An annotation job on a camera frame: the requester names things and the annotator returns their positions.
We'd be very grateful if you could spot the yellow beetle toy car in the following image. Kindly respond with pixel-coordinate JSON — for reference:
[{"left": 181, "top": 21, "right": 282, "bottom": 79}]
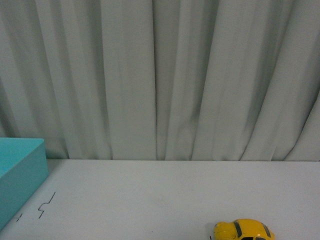
[{"left": 210, "top": 218, "right": 276, "bottom": 240}]

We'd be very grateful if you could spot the grey pleated curtain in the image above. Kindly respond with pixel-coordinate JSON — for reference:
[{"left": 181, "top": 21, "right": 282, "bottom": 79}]
[{"left": 0, "top": 0, "right": 320, "bottom": 161}]

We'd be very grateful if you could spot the turquoise storage box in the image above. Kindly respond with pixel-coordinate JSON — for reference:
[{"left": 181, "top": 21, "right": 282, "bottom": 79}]
[{"left": 0, "top": 137, "right": 49, "bottom": 229}]

